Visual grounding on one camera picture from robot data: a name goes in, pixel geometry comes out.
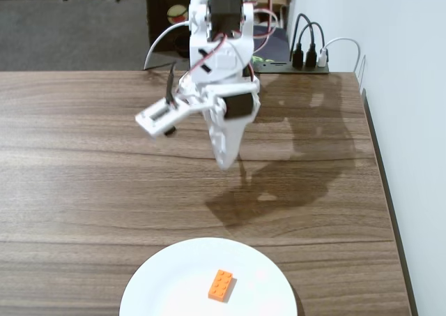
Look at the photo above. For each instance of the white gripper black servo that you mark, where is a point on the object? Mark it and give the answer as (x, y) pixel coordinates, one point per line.
(240, 107)

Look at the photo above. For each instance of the orange lego block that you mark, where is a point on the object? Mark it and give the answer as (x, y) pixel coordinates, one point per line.
(221, 285)

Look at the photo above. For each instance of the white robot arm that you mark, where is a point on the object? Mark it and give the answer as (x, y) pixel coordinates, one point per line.
(223, 51)

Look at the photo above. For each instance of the white round plate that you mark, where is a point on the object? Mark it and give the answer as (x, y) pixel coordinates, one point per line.
(174, 288)

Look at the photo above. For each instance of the black power strip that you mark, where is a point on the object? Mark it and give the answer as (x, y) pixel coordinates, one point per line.
(313, 70)

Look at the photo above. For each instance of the yellow red round object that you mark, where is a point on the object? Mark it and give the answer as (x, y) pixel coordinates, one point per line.
(177, 14)

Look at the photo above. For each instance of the dark cabinet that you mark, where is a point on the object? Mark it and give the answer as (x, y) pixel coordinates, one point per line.
(157, 2)

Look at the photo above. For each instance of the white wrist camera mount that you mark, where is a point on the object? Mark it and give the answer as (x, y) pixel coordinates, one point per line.
(157, 119)

